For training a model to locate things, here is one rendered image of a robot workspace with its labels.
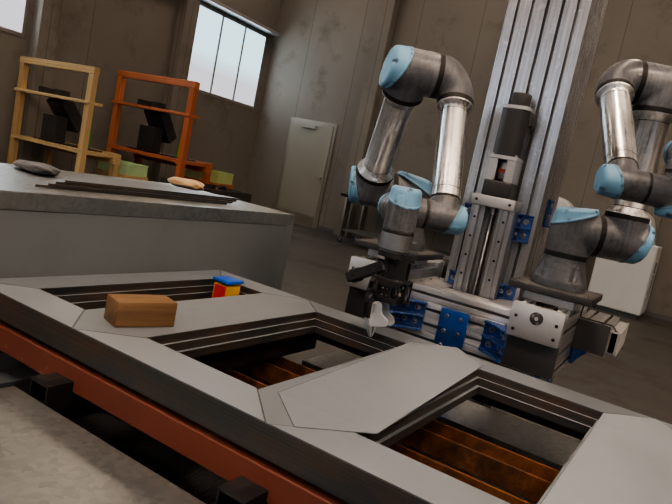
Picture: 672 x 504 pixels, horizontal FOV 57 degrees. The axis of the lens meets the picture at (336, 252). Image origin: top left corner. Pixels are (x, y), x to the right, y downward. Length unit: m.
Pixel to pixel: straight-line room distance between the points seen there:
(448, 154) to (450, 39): 10.63
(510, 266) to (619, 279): 8.10
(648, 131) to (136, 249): 1.40
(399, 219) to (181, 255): 0.71
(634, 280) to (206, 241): 8.64
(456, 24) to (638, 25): 3.05
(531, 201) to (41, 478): 1.56
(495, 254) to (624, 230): 0.37
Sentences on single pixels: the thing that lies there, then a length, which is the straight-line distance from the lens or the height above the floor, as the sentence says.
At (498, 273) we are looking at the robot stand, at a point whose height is 1.03.
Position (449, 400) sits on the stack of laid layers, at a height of 0.83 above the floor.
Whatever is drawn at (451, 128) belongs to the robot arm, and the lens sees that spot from 1.64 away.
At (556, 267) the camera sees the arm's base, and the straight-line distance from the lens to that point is 1.80.
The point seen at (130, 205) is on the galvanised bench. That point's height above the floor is 1.04.
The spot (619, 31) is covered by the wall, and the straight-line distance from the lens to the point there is 11.54.
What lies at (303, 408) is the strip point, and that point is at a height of 0.87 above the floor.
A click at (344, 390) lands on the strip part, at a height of 0.87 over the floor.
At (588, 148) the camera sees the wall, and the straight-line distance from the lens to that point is 11.18.
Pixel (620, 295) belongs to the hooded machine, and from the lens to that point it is 10.10.
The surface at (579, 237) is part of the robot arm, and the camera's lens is 1.80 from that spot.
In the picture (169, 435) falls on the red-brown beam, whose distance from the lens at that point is 1.05.
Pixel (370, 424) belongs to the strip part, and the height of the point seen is 0.87.
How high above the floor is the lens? 1.23
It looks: 7 degrees down
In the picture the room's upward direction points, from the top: 12 degrees clockwise
